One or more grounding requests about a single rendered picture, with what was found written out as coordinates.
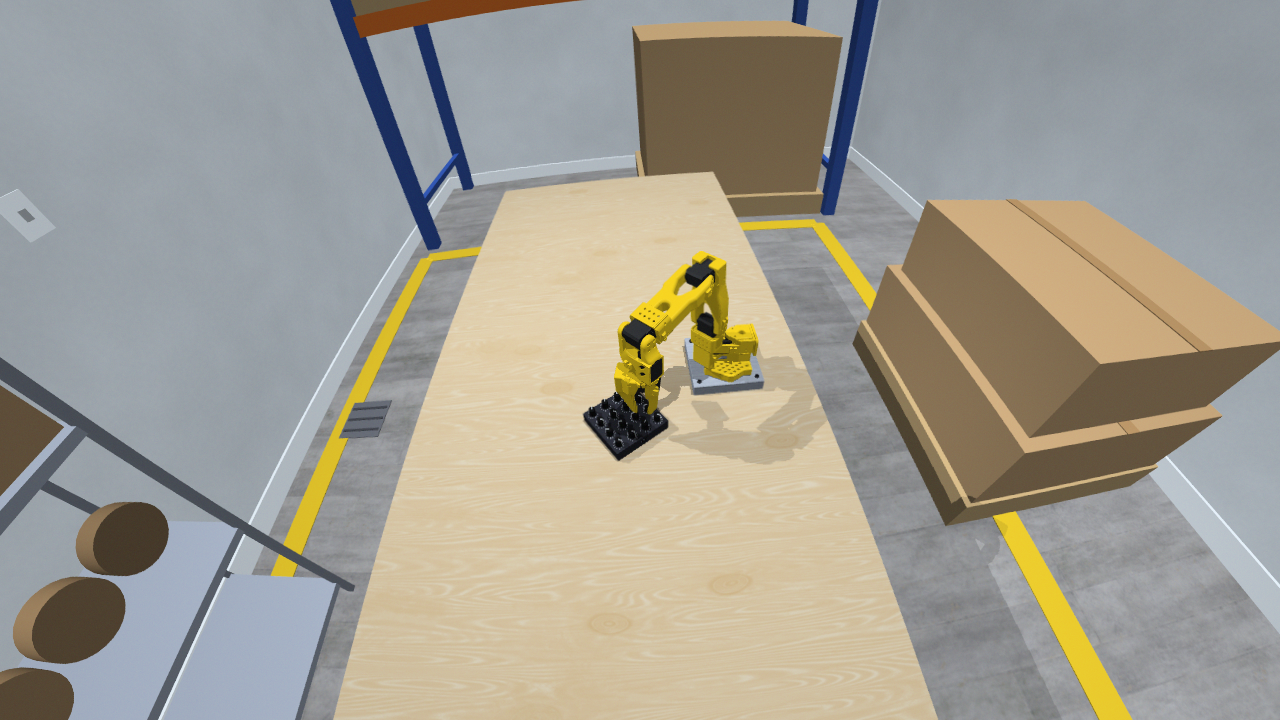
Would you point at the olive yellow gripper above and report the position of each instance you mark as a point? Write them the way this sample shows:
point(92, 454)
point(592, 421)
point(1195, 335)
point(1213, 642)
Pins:
point(627, 384)

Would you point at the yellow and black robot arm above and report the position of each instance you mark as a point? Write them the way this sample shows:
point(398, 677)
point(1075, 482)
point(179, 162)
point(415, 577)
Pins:
point(648, 326)

